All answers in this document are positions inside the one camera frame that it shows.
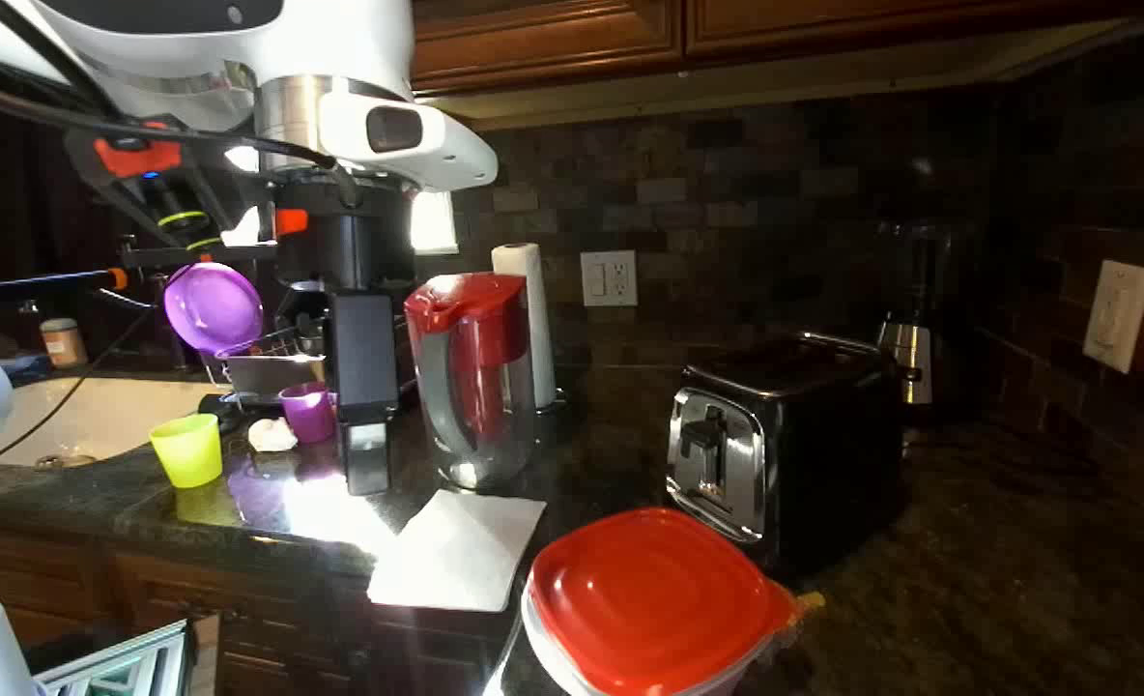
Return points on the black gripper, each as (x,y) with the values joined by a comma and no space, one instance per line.
(365,348)

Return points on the red plastic lid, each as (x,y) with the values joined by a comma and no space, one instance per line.
(656,601)

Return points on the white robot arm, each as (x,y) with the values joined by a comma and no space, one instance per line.
(199,40)

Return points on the purple plastic cup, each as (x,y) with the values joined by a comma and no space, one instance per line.
(307,410)

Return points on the small white round object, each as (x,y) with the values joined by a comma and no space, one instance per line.
(271,435)

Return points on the grey metal container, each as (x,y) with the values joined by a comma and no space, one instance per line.
(270,373)

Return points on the white paper napkin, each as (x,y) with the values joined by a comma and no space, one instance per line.
(456,551)

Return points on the green plastic cup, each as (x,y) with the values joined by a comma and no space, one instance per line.
(187,450)

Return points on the white paper towel roll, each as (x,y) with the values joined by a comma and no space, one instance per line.
(535,324)

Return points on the small beige jar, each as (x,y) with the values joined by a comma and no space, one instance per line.
(65,341)

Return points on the orange clamp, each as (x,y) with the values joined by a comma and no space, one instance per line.
(138,158)

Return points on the black and chrome toaster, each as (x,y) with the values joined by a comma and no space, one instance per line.
(777,448)

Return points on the dark blender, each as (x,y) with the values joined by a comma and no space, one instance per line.
(915,334)

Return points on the white wall outlet plate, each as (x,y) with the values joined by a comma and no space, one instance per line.
(610,281)

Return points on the wooden wall cabinet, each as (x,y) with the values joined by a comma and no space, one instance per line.
(750,28)

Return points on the white light switch plate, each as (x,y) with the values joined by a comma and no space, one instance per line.
(1119,315)

